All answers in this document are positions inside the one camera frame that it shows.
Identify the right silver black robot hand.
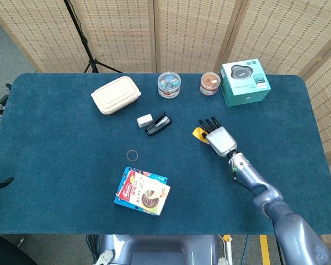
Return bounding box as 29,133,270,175
198,116,238,158

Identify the blue snack box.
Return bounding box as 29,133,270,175
114,166,168,213

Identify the black tripod stand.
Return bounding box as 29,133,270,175
62,0,124,74

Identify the black stapler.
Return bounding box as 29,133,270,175
144,110,173,136

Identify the white power cable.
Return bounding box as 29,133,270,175
217,234,234,265

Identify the clear jar with orange contents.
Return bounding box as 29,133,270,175
200,72,221,96

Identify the white charger adapter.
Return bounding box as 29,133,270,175
137,113,153,128

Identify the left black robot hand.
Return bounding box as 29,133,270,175
0,177,14,192

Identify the beige lidded lunch box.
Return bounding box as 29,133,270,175
90,76,142,115

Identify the clear jar of binder clips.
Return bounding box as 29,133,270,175
157,71,182,99

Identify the bamboo folding screen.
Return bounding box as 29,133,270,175
0,0,331,249

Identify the teal product carton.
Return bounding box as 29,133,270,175
220,57,271,107

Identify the grey-blue robot torso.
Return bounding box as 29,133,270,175
95,234,229,265

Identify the blue felt table cover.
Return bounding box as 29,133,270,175
0,72,331,236

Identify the red white biscuit box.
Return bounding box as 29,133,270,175
118,170,171,216

